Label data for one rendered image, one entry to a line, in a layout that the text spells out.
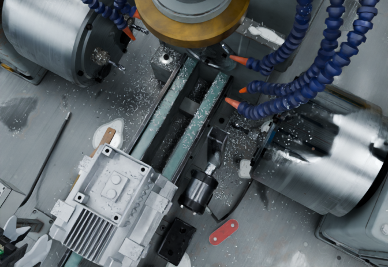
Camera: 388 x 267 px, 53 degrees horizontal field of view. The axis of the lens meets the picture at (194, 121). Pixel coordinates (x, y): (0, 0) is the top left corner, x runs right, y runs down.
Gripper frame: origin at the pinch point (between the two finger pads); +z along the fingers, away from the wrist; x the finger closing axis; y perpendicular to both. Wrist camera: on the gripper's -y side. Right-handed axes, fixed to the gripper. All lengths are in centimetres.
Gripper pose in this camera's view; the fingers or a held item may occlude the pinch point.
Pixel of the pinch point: (34, 241)
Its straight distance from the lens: 73.9
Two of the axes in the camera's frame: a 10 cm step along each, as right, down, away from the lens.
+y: 4.0, -8.7, -2.9
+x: -8.8, -4.5, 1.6
